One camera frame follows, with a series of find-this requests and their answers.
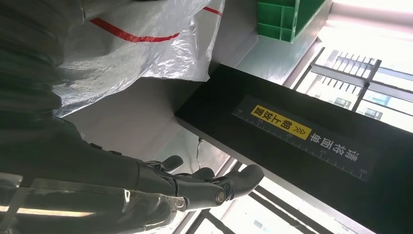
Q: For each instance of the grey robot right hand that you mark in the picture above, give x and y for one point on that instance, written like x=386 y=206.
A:
x=80 y=181

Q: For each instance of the black inbound scanner machine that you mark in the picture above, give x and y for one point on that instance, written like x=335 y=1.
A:
x=322 y=193

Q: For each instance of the yellow black ruler label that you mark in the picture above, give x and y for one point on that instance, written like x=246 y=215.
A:
x=280 y=126

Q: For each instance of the green plastic crate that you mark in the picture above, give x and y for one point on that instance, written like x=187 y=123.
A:
x=274 y=19

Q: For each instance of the dark window frame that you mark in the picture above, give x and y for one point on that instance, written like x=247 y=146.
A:
x=361 y=77

